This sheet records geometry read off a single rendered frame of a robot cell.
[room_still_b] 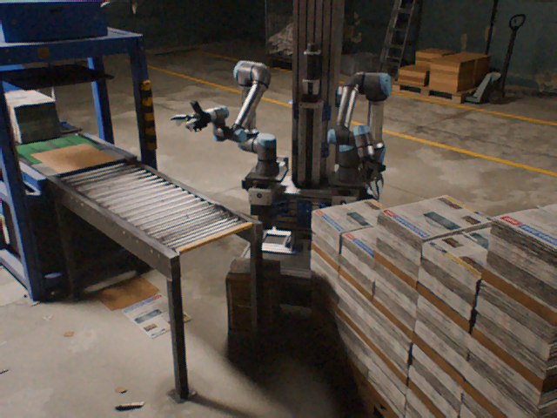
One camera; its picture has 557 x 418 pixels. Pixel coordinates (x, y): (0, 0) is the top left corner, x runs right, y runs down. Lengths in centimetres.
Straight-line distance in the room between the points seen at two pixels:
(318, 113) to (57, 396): 203
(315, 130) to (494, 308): 176
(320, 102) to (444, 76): 564
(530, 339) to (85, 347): 241
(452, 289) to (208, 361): 158
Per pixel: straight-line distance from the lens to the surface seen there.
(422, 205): 252
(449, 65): 885
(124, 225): 296
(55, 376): 339
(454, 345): 225
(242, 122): 321
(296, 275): 355
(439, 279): 221
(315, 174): 349
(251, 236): 293
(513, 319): 197
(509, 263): 192
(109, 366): 336
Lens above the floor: 206
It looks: 24 degrees down
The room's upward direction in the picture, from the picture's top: straight up
